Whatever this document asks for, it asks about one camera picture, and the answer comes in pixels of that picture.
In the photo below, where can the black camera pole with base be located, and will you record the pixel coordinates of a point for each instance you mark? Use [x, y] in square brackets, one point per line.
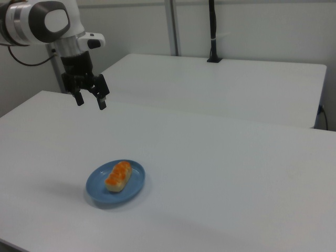
[212, 26]

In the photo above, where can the orange glazed bread loaf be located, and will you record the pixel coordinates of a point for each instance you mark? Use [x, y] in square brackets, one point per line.
[118, 174]

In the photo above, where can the aluminium wall pillar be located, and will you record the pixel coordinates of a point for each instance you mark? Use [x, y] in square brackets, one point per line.
[173, 26]

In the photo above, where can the white side table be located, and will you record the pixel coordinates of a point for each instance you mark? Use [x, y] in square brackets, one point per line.
[210, 86]

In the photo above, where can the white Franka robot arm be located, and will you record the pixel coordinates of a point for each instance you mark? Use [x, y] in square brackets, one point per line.
[23, 23]

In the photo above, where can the blue round plate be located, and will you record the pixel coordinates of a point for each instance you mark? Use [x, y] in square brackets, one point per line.
[99, 189]

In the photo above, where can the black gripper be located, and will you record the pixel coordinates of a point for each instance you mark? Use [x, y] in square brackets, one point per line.
[76, 65]

